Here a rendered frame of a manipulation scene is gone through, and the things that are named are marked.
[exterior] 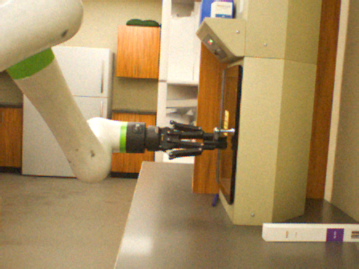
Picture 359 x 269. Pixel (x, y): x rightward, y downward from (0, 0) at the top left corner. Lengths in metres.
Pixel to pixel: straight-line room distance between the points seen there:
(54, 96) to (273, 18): 0.61
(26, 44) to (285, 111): 0.74
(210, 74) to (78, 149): 0.64
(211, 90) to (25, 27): 0.90
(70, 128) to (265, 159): 0.54
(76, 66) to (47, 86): 5.15
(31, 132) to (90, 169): 5.22
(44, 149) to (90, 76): 1.19
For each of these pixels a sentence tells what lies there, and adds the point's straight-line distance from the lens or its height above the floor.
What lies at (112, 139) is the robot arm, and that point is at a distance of 1.28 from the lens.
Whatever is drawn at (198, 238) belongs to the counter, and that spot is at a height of 0.94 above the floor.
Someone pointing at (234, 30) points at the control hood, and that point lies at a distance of 1.24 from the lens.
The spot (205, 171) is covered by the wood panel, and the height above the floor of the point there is 1.02.
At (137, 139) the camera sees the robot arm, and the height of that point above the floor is 1.16.
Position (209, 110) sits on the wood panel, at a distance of 1.60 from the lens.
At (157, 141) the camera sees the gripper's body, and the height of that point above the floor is 1.16.
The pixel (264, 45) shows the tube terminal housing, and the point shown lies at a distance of 1.25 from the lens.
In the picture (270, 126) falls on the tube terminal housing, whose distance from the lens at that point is 1.26.
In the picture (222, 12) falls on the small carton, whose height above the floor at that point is 1.54.
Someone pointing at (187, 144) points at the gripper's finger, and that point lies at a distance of 1.30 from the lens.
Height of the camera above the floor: 1.31
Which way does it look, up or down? 6 degrees down
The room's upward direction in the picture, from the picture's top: 3 degrees clockwise
